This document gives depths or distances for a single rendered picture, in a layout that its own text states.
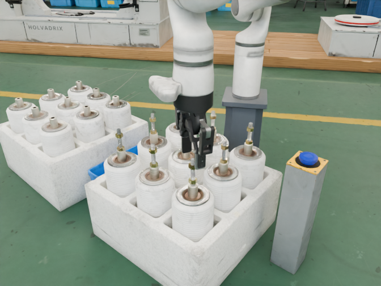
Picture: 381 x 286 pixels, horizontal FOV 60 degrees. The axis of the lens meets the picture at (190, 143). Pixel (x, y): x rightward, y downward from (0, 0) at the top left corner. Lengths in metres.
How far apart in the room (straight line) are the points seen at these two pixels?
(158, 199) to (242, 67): 0.51
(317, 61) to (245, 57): 1.54
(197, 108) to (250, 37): 0.51
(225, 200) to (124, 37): 2.14
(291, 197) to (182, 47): 0.43
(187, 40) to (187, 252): 0.42
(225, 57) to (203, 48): 1.98
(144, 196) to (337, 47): 2.10
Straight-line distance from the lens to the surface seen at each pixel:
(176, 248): 0.75
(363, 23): 2.76
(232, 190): 0.80
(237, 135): 1.15
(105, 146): 1.14
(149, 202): 0.80
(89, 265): 0.97
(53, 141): 1.08
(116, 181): 0.87
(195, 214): 0.72
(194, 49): 0.56
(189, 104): 0.59
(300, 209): 0.81
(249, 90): 1.10
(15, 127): 1.31
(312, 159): 0.76
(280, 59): 2.55
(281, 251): 0.92
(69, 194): 1.14
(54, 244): 1.06
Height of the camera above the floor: 0.71
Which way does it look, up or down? 30 degrees down
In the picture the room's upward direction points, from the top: straight up
